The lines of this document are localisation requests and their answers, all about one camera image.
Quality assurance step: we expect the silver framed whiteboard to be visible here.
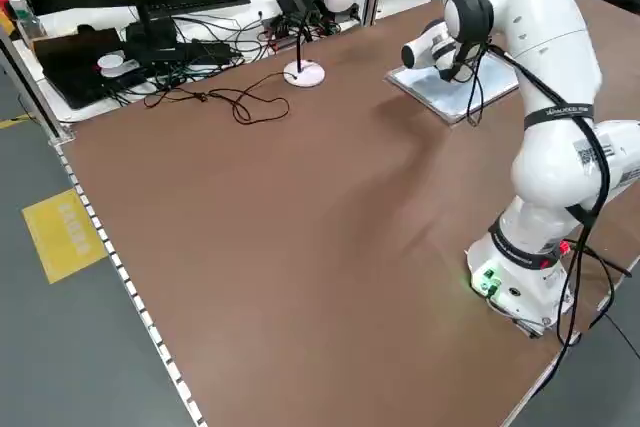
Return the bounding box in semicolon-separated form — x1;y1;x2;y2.
384;45;522;126

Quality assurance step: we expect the yellow floor sticker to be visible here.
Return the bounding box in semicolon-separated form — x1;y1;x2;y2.
21;187;109;285

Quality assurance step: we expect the black lamp cable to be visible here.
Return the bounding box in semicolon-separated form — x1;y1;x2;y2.
143;71;292;125

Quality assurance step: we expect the clear plastic bottle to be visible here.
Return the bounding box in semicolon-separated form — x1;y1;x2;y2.
6;0;44;49

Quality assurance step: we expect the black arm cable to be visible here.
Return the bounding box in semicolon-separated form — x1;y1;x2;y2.
464;43;632;349

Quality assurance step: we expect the white desk lamp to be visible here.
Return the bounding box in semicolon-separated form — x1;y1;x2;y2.
282;0;360;89

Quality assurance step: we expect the white tape roll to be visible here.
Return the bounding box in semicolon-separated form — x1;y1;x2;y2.
96;52;127;80

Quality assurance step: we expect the black keyboard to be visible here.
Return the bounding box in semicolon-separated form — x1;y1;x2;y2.
144;0;252;19

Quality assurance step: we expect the black laptop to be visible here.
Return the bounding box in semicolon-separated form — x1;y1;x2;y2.
31;26;152;111

